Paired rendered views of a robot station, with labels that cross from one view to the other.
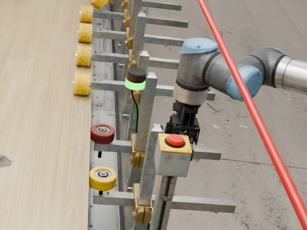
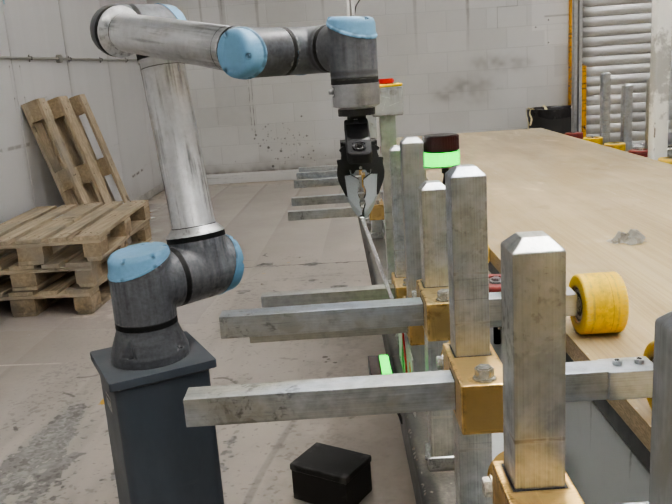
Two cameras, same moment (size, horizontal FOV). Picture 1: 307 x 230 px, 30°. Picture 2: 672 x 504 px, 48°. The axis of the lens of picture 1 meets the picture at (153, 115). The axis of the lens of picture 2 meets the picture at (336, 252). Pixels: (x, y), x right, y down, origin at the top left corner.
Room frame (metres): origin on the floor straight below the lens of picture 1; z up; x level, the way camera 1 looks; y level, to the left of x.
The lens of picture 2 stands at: (2.82, 0.10, 1.26)
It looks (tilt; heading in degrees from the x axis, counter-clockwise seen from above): 14 degrees down; 190
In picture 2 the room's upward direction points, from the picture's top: 4 degrees counter-clockwise
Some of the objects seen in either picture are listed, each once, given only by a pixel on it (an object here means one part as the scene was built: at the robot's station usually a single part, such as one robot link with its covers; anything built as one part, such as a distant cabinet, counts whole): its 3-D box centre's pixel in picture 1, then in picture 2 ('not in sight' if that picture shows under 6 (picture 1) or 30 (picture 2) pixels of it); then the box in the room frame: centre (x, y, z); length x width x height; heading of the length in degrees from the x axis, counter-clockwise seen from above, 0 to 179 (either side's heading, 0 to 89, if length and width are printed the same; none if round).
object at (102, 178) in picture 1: (101, 188); not in sight; (1.35, 0.12, 0.85); 0.08 x 0.08 x 0.11
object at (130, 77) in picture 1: (136, 75); (440, 142); (1.57, 0.07, 1.13); 0.06 x 0.06 x 0.02
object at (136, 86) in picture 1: (134, 82); (441, 157); (1.57, 0.07, 1.11); 0.06 x 0.06 x 0.02
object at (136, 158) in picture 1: (137, 150); (421, 316); (1.60, 0.03, 0.85); 0.14 x 0.06 x 0.05; 9
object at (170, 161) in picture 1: (172, 156); (386, 100); (1.08, -0.06, 1.18); 0.07 x 0.07 x 0.08; 9
